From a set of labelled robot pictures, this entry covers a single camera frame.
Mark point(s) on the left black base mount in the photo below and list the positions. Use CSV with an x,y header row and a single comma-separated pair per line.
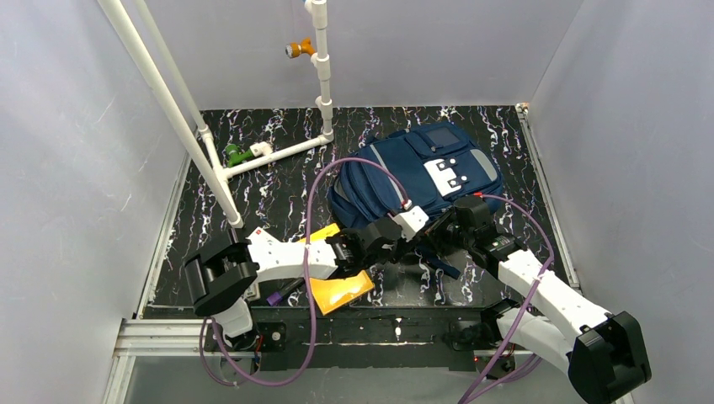
x,y
265,337

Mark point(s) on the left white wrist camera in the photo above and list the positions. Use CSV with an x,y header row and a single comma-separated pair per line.
x,y
411,220

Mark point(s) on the white green card pack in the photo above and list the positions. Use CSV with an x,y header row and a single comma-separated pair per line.
x,y
259,234

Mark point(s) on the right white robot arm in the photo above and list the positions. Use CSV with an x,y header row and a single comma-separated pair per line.
x,y
603,354

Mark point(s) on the green pipe valve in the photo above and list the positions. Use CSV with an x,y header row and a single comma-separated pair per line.
x,y
235,156

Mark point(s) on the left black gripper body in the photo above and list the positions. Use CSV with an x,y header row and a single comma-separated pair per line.
x,y
394,241

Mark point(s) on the white glue stick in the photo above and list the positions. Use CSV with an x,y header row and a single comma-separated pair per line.
x,y
252,293

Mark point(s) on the aluminium rail frame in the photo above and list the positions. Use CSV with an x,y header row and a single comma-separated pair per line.
x,y
181,337

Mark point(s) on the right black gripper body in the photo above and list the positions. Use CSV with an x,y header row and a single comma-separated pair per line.
x,y
444,230

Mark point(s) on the navy blue student backpack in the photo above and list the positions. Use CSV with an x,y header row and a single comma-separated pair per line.
x,y
431,165

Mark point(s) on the purple black marker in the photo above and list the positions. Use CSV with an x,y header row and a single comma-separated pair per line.
x,y
283,293

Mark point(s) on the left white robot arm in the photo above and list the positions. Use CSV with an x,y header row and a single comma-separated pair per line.
x,y
220,272

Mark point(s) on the yellow book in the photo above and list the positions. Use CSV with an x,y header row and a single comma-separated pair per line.
x,y
340,290

